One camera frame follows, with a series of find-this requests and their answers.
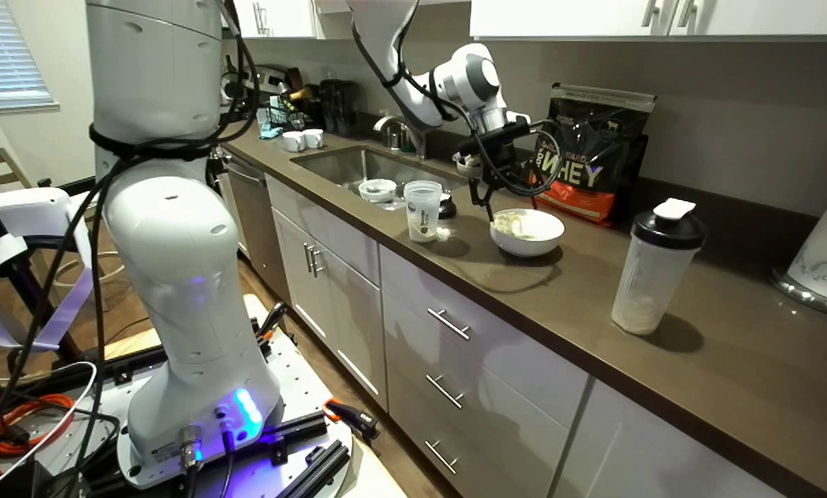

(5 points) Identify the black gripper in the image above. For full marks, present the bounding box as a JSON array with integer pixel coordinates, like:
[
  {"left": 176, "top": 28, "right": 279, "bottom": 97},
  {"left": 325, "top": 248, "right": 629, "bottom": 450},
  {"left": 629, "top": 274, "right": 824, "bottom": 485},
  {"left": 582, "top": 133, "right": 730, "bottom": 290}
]
[{"left": 466, "top": 136, "right": 535, "bottom": 225}]

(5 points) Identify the white bowl with powder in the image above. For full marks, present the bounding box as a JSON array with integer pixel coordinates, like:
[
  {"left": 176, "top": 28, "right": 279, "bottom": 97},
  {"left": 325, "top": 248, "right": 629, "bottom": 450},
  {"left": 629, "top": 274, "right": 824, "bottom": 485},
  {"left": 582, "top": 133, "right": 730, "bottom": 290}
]
[{"left": 486, "top": 204, "right": 566, "bottom": 259}]

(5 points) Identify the black shaker lid white cap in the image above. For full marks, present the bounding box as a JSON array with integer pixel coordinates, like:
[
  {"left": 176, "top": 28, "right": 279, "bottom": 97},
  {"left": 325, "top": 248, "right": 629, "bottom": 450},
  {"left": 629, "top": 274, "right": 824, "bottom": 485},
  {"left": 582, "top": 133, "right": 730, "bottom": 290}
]
[{"left": 434, "top": 187, "right": 458, "bottom": 222}]

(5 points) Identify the clear plastic deli container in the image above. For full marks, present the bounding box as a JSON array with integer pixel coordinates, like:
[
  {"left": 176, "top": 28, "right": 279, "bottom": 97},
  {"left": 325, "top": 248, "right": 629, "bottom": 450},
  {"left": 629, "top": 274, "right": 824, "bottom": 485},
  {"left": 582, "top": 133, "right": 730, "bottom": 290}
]
[{"left": 401, "top": 178, "right": 448, "bottom": 247}]

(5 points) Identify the white dish in sink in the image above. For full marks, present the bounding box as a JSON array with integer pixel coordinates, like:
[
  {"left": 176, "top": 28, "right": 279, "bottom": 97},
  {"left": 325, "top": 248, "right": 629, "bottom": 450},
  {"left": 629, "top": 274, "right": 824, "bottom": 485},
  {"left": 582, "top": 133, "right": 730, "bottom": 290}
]
[{"left": 357, "top": 178, "right": 401, "bottom": 208}]

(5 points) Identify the chrome kitchen faucet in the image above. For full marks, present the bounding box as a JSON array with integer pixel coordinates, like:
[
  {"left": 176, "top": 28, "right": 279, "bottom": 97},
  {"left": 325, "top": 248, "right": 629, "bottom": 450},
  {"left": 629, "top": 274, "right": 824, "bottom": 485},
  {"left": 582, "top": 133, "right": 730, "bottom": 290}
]
[{"left": 369, "top": 111, "right": 432, "bottom": 161}]

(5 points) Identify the black whey protein bag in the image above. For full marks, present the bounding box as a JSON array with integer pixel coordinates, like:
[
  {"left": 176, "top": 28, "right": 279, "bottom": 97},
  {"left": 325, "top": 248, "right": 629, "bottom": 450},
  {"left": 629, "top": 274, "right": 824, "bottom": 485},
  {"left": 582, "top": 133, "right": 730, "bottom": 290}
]
[{"left": 530, "top": 81, "right": 658, "bottom": 229}]

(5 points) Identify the stainless steel sink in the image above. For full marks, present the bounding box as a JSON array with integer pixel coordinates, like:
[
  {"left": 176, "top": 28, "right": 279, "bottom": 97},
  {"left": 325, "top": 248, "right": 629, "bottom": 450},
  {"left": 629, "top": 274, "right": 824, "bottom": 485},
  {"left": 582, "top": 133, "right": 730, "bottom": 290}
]
[{"left": 291, "top": 143, "right": 465, "bottom": 203}]

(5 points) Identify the black coffee maker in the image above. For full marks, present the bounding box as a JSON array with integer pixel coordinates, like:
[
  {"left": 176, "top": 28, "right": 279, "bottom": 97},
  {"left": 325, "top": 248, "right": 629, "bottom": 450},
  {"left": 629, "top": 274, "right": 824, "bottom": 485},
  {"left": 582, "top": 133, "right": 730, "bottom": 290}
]
[{"left": 315, "top": 78, "right": 362, "bottom": 138}]

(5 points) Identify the shaker bottle with black lid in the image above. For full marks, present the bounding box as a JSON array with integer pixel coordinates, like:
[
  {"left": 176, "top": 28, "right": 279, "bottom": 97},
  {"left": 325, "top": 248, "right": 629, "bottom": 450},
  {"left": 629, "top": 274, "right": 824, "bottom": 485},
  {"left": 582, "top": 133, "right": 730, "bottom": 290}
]
[{"left": 607, "top": 196, "right": 710, "bottom": 338}]

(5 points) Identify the white base cabinet run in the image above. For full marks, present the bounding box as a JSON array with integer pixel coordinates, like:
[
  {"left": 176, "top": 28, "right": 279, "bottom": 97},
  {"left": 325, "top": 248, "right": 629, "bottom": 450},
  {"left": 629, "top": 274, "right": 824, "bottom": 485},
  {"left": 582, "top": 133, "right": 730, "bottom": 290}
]
[{"left": 263, "top": 172, "right": 801, "bottom": 498}]

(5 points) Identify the teal bottle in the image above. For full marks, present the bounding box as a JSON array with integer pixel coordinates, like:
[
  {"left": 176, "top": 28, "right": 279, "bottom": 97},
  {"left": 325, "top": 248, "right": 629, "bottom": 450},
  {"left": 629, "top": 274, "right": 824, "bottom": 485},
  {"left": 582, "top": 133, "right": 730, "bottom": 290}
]
[{"left": 255, "top": 85, "right": 292, "bottom": 140}]

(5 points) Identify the dark dishwasher front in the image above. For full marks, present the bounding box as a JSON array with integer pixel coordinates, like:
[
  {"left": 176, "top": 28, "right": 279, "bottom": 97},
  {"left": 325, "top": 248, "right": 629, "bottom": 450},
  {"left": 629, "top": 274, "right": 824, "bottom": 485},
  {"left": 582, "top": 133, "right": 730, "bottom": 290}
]
[{"left": 216, "top": 149, "right": 291, "bottom": 301}]

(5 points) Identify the metal robot mounting plate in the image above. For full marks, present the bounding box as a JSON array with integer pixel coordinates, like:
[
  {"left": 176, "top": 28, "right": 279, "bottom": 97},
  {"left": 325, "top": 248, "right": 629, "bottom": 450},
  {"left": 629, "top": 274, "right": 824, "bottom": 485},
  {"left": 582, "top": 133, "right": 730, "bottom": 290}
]
[{"left": 89, "top": 294, "right": 409, "bottom": 498}]

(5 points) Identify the black clamp bar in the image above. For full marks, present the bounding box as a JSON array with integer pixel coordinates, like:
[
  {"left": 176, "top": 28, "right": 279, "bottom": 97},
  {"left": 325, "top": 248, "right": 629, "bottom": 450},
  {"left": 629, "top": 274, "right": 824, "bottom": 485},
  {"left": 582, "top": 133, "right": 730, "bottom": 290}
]
[
  {"left": 244, "top": 410, "right": 332, "bottom": 456},
  {"left": 277, "top": 440, "right": 354, "bottom": 498}
]

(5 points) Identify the black tripod leg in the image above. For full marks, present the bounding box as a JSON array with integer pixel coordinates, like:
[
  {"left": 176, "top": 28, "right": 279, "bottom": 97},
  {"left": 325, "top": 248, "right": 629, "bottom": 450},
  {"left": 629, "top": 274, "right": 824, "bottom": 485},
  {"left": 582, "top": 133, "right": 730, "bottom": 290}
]
[{"left": 0, "top": 168, "right": 89, "bottom": 369}]

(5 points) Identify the white window blind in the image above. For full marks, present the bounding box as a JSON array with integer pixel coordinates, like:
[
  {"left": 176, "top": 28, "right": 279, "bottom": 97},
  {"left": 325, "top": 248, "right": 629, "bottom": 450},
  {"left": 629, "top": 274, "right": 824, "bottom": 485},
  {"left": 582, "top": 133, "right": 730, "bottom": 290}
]
[{"left": 0, "top": 0, "right": 60, "bottom": 115}]

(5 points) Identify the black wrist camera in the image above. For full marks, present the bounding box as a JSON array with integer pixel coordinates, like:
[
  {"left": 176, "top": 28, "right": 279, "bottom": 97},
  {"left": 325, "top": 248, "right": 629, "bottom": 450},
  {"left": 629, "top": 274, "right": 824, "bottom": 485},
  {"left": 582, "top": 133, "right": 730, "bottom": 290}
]
[{"left": 452, "top": 122, "right": 541, "bottom": 161}]

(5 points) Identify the silver drawer bar handle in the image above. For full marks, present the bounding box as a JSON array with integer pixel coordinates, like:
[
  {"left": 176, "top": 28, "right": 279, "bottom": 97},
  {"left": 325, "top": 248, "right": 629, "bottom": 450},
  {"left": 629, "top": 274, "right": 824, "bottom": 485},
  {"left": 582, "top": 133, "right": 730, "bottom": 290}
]
[
  {"left": 421, "top": 370, "right": 470, "bottom": 411},
  {"left": 421, "top": 438, "right": 461, "bottom": 478},
  {"left": 426, "top": 305, "right": 474, "bottom": 342}
]

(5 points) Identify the white upper wall cabinet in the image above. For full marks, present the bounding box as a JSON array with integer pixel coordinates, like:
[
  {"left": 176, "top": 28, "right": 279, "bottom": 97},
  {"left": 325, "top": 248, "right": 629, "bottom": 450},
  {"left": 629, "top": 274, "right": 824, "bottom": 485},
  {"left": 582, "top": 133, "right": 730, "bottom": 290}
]
[{"left": 466, "top": 0, "right": 827, "bottom": 45}]

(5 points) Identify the orange handled tool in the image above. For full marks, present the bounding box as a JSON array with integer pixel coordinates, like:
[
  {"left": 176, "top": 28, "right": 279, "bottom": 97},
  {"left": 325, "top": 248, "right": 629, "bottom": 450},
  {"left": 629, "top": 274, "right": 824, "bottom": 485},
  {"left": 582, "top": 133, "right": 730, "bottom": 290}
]
[{"left": 322, "top": 395, "right": 383, "bottom": 446}]

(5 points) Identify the white curved frame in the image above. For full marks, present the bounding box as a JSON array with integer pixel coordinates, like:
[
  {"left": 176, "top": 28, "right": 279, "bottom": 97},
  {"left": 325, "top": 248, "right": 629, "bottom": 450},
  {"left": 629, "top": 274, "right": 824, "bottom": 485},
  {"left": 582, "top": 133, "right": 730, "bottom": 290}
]
[{"left": 0, "top": 182, "right": 96, "bottom": 353}]

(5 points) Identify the white cable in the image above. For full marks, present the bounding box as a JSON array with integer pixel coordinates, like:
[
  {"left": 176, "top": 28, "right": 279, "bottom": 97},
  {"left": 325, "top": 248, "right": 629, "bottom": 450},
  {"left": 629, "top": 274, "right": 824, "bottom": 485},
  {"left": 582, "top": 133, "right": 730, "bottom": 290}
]
[{"left": 0, "top": 357, "right": 101, "bottom": 498}]

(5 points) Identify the orange cable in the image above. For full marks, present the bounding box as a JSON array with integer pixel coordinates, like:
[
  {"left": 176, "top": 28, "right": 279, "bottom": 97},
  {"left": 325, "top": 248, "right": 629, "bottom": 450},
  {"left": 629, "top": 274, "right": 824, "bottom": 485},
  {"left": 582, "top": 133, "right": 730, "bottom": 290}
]
[{"left": 0, "top": 391, "right": 79, "bottom": 464}]

